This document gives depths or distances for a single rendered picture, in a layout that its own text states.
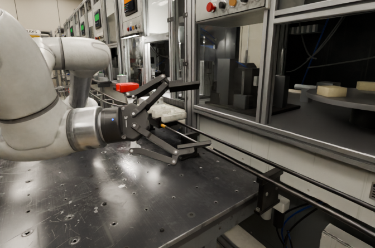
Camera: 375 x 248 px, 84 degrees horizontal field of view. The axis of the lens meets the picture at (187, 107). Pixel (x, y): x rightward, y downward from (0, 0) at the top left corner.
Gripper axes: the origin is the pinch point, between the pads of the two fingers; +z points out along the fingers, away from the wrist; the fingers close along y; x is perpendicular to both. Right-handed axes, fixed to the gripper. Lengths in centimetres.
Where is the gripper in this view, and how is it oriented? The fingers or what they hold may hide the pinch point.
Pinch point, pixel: (199, 113)
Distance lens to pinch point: 46.2
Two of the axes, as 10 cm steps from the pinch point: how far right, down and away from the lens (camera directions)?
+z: 9.9, -1.3, 0.8
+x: 0.3, -3.3, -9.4
